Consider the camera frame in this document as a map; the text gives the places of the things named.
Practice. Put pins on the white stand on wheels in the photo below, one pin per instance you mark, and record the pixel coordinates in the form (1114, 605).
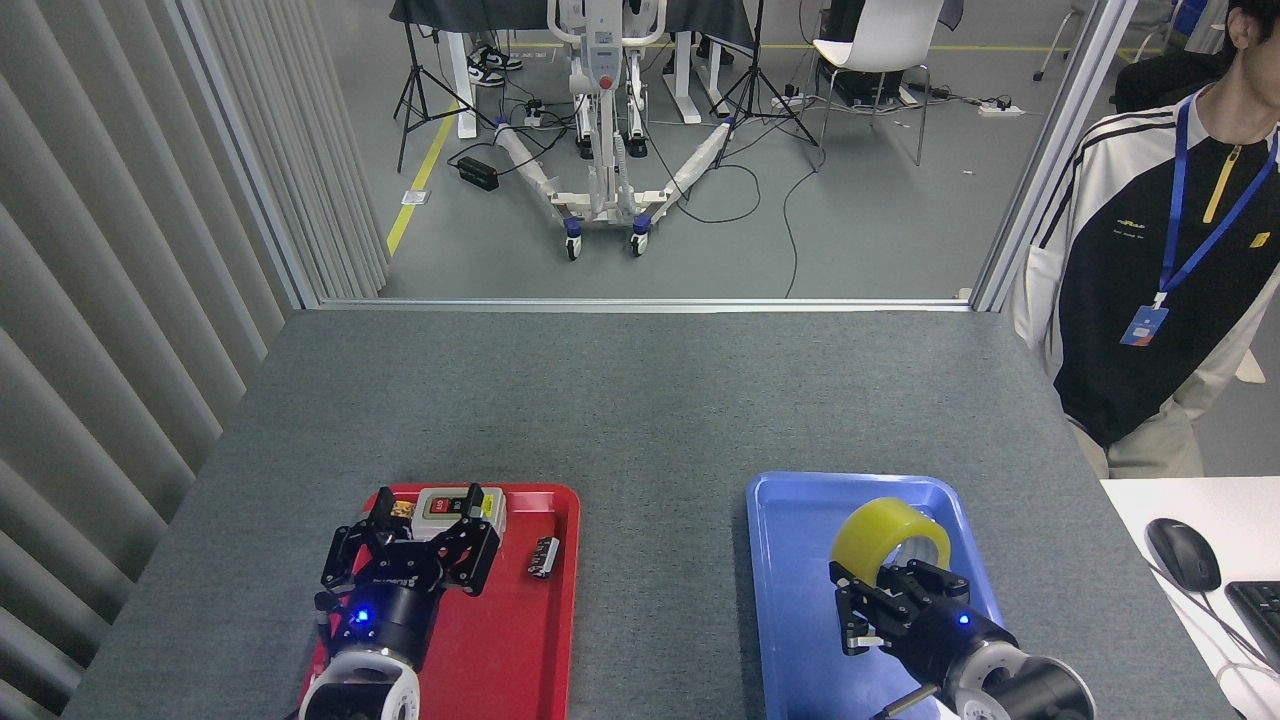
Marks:
(600, 60)

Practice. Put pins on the red plastic tray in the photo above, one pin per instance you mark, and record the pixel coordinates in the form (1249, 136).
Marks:
(510, 640)

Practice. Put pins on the silver post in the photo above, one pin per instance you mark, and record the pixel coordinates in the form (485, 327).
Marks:
(247, 150)
(1050, 150)

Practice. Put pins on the grey ribbed partition panel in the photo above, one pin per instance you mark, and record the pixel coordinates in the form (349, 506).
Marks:
(100, 300)

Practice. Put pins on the black tripod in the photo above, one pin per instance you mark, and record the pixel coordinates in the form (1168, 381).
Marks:
(757, 40)
(411, 70)

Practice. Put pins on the silver rail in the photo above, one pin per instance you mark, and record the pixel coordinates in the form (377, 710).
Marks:
(640, 304)

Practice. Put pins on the grey switch box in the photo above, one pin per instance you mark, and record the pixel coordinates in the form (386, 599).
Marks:
(435, 505)

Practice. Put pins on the black power adapter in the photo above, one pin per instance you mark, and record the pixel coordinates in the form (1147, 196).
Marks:
(478, 174)

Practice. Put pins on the black keyboard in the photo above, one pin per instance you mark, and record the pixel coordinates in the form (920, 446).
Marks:
(1260, 620)

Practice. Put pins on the black computer mouse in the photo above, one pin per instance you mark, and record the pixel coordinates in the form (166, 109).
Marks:
(1183, 555)

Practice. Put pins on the black box under chair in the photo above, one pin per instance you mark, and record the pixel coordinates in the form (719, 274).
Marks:
(850, 88)

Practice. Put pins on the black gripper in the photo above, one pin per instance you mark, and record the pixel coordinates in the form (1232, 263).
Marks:
(940, 630)
(390, 610)

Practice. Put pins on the person's sneakers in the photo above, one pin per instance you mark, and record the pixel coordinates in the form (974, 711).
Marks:
(492, 65)

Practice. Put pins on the desk with black cloth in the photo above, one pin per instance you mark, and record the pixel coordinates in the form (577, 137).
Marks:
(470, 12)

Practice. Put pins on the white chair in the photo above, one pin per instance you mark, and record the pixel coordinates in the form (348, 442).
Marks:
(885, 35)

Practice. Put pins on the small black component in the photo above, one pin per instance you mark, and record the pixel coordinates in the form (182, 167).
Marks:
(544, 557)

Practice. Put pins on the blue plastic tray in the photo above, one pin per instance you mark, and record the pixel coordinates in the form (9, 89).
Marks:
(790, 600)

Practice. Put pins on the white desk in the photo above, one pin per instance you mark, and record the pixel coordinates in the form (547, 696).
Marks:
(1250, 520)

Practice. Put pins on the white power strip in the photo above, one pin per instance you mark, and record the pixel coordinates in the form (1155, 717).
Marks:
(790, 101)
(1000, 110)

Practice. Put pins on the person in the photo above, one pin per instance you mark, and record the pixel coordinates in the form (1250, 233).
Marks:
(1130, 300)
(1160, 80)

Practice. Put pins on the yellow tape roll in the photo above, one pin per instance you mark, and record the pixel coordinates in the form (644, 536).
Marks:
(870, 525)

